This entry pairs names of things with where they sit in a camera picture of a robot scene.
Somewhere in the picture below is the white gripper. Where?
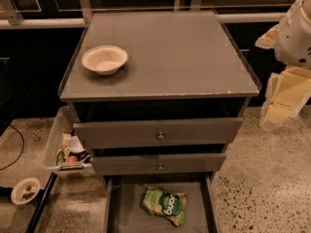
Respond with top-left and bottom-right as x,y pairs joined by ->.
255,0 -> 311,127

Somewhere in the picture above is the green rice chip bag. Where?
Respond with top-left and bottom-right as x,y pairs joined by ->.
142,186 -> 188,226

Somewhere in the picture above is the grey top drawer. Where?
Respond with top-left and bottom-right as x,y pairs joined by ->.
73,117 -> 242,150

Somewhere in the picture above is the grey drawer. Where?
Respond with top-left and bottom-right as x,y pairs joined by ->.
104,173 -> 221,233
73,117 -> 242,150
91,153 -> 226,176

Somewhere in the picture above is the grey middle drawer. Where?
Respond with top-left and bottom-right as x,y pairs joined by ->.
91,153 -> 226,176

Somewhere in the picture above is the grey drawer cabinet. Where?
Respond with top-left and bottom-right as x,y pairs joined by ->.
57,11 -> 262,180

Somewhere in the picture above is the brass top drawer knob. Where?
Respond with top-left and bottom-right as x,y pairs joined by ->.
156,132 -> 165,141

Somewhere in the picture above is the brass drawer knob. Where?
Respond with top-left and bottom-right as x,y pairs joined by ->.
156,132 -> 165,141
157,163 -> 163,171

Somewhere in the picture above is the brass middle drawer knob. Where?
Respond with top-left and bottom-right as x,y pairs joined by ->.
157,163 -> 163,171

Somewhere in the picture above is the grey bottom drawer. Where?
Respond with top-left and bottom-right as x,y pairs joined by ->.
104,173 -> 221,233

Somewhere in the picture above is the white cup in bin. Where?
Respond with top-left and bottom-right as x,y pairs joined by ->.
67,136 -> 85,153

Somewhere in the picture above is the orange item in bin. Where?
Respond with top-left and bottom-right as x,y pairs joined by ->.
65,155 -> 79,163

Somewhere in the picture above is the clear plastic storage bin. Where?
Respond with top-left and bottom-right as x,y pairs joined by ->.
42,106 -> 95,179

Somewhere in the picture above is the metal railing bar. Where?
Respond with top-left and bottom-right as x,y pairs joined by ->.
0,13 -> 286,30

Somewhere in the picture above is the white bowl on floor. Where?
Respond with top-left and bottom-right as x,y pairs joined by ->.
11,178 -> 41,205

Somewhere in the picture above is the black cable on floor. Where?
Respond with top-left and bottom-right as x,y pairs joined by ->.
0,119 -> 25,172

